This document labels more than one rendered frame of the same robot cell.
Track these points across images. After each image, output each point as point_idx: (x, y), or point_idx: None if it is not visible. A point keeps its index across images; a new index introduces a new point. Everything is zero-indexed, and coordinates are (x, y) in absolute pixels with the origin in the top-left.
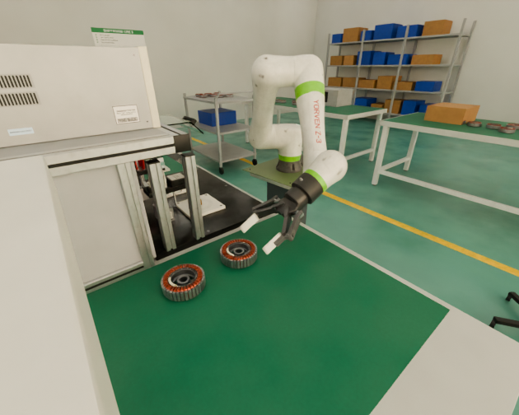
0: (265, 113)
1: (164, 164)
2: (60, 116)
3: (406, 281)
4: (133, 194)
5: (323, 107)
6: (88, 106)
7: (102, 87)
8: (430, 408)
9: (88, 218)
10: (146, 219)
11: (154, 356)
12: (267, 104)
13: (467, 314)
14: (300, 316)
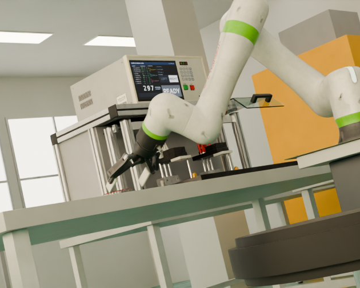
0: (268, 67)
1: (114, 128)
2: (99, 108)
3: (84, 198)
4: (95, 149)
5: (224, 47)
6: (107, 100)
7: (111, 87)
8: None
9: (83, 164)
10: (104, 169)
11: None
12: (257, 58)
13: (41, 205)
14: None
